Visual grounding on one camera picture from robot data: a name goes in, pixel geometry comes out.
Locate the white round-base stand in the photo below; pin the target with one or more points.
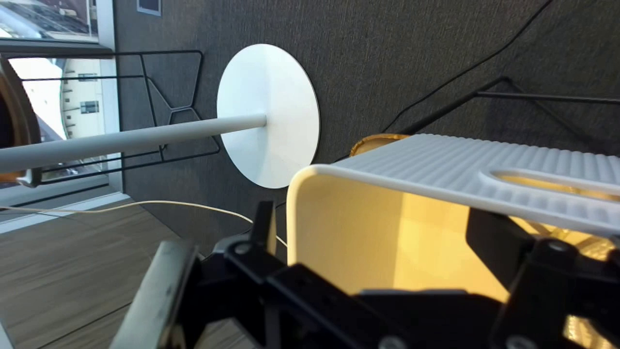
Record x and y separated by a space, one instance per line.
283 84

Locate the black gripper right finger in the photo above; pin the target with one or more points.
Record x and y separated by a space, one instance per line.
535 291

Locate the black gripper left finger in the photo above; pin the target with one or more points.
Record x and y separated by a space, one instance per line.
272 303

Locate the white plastic basket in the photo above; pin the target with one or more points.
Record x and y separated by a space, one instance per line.
452 167

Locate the yellow chair without armrest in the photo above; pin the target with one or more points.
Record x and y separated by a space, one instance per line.
378 144

